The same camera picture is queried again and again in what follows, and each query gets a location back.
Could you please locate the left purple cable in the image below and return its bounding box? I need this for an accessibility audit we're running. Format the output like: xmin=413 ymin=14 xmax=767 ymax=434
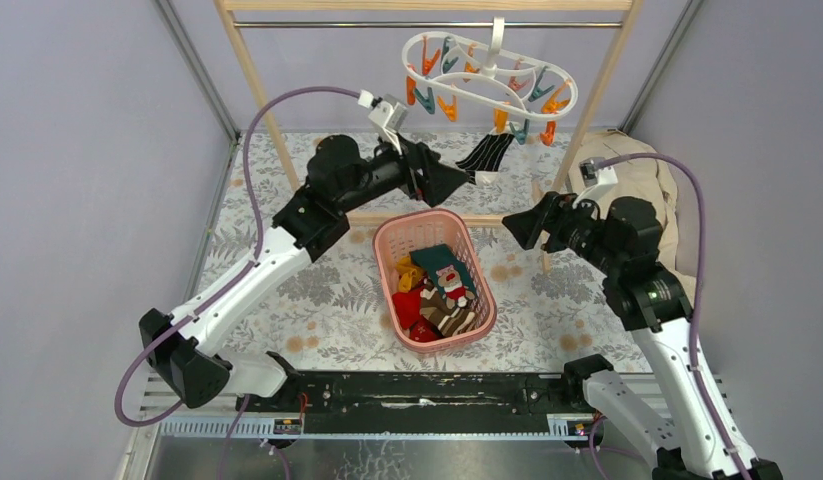
xmin=114 ymin=86 xmax=363 ymax=429

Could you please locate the red santa sock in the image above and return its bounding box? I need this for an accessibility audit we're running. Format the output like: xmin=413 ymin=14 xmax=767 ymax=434
xmin=391 ymin=287 xmax=443 ymax=343

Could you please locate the beige cloth pile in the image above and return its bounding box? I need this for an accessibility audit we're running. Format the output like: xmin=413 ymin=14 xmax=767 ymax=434
xmin=568 ymin=131 xmax=696 ymax=304

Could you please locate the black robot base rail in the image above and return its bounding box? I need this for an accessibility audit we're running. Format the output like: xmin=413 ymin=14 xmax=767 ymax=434
xmin=236 ymin=371 xmax=596 ymax=440

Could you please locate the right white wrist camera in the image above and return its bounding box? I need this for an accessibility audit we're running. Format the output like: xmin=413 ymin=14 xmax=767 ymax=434
xmin=575 ymin=157 xmax=618 ymax=206

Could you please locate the teal sock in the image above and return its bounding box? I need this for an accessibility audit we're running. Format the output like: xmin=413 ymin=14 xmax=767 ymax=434
xmin=410 ymin=244 xmax=477 ymax=307

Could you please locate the pink plastic laundry basket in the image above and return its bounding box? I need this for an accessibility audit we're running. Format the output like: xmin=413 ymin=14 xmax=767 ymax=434
xmin=373 ymin=209 xmax=497 ymax=354

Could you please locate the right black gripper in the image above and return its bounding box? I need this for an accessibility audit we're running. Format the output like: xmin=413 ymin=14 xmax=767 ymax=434
xmin=501 ymin=188 xmax=623 ymax=275

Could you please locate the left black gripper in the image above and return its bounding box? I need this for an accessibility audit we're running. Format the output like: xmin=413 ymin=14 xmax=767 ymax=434
xmin=334 ymin=126 xmax=467 ymax=214

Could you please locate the white clip sock hanger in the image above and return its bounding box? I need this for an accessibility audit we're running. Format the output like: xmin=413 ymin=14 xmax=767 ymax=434
xmin=400 ymin=18 xmax=580 ymax=123

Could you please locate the mustard yellow sock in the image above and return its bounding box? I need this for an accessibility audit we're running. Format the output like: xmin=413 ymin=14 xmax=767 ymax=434
xmin=395 ymin=255 xmax=427 ymax=293

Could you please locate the orange clothes peg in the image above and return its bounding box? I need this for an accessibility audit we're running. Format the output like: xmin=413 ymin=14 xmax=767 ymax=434
xmin=538 ymin=121 xmax=557 ymax=147

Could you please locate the wooden clothes rack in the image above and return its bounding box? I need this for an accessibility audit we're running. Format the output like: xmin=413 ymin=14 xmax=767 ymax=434
xmin=214 ymin=0 xmax=644 ymax=273

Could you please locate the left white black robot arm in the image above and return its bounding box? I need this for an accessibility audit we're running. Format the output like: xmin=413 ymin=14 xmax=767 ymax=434
xmin=139 ymin=135 xmax=468 ymax=411

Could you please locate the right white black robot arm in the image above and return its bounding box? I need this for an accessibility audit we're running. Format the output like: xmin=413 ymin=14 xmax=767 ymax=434
xmin=502 ymin=192 xmax=782 ymax=479

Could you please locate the floral patterned floor mat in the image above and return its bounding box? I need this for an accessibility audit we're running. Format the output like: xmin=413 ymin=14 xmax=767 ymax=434
xmin=197 ymin=132 xmax=651 ymax=373

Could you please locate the black white striped sock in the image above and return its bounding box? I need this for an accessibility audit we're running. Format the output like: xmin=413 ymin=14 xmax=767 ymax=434
xmin=456 ymin=133 xmax=515 ymax=186

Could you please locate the brown white striped sock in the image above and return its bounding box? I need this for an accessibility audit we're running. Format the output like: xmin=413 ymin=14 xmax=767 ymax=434
xmin=420 ymin=288 xmax=477 ymax=337

